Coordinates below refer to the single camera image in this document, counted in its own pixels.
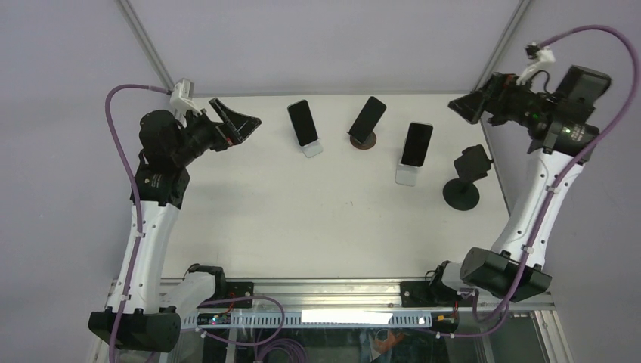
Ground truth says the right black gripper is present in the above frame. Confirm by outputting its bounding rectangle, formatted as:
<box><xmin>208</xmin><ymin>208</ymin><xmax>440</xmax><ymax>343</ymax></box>
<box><xmin>449</xmin><ymin>72</ymin><xmax>556</xmax><ymax>128</ymax></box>

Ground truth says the black phone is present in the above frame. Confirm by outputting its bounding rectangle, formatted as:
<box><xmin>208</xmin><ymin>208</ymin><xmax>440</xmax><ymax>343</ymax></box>
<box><xmin>454</xmin><ymin>144</ymin><xmax>494</xmax><ymax>183</ymax></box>
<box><xmin>348</xmin><ymin>96</ymin><xmax>387</xmax><ymax>144</ymax></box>
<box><xmin>287</xmin><ymin>100</ymin><xmax>319</xmax><ymax>147</ymax></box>
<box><xmin>400</xmin><ymin>123</ymin><xmax>434</xmax><ymax>167</ymax></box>

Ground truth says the black round-base clamp stand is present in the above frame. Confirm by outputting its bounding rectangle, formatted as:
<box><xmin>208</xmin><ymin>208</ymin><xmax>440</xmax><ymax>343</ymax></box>
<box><xmin>442</xmin><ymin>176</ymin><xmax>480</xmax><ymax>211</ymax></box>

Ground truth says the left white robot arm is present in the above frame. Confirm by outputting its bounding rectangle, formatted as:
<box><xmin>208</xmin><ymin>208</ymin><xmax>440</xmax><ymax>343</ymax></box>
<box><xmin>88</xmin><ymin>98</ymin><xmax>262</xmax><ymax>352</ymax></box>

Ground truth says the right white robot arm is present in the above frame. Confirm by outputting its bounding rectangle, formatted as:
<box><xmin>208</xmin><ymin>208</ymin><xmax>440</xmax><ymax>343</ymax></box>
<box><xmin>426</xmin><ymin>65</ymin><xmax>612</xmax><ymax>306</ymax></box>

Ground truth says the silver phone stand left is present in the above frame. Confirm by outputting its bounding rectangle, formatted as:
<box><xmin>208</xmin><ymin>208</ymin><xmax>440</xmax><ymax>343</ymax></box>
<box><xmin>300</xmin><ymin>139</ymin><xmax>324</xmax><ymax>158</ymax></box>

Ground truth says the silver phone stand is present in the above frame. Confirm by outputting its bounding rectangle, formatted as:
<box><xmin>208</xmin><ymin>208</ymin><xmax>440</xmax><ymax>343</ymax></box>
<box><xmin>395</xmin><ymin>154</ymin><xmax>420</xmax><ymax>187</ymax></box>
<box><xmin>300</xmin><ymin>139</ymin><xmax>324</xmax><ymax>158</ymax></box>

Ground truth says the silver phone stand right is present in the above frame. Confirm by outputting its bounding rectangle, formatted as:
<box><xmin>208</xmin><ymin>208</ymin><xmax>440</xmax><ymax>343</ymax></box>
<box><xmin>395</xmin><ymin>154</ymin><xmax>420</xmax><ymax>187</ymax></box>

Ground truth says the black stand wooden base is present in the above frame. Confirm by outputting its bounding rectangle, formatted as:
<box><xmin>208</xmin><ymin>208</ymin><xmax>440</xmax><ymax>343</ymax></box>
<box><xmin>346</xmin><ymin>131</ymin><xmax>377</xmax><ymax>151</ymax></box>

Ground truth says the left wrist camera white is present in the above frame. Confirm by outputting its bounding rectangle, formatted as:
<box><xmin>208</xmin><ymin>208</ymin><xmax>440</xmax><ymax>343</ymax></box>
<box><xmin>169</xmin><ymin>78</ymin><xmax>202</xmax><ymax>116</ymax></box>

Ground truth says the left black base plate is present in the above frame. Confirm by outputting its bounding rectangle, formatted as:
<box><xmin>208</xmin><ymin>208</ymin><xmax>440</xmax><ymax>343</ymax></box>
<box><xmin>222</xmin><ymin>281</ymin><xmax>255</xmax><ymax>309</ymax></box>

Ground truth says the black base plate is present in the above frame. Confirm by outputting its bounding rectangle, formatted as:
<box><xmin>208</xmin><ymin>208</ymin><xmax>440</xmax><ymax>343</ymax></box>
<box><xmin>222</xmin><ymin>281</ymin><xmax>255</xmax><ymax>309</ymax></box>
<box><xmin>399</xmin><ymin>281</ymin><xmax>465</xmax><ymax>308</ymax></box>

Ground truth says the aluminium mounting rail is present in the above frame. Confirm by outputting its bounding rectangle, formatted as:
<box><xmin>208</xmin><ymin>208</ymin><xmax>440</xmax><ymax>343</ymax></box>
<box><xmin>158</xmin><ymin>278</ymin><xmax>556</xmax><ymax>313</ymax></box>

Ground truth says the white slotted cable duct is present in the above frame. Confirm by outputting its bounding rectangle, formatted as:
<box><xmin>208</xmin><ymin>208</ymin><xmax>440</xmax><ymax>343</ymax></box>
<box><xmin>182</xmin><ymin>309</ymin><xmax>432</xmax><ymax>329</ymax></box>

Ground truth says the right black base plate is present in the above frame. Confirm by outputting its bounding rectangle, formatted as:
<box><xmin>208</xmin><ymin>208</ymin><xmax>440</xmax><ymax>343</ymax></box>
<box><xmin>399</xmin><ymin>281</ymin><xmax>465</xmax><ymax>308</ymax></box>

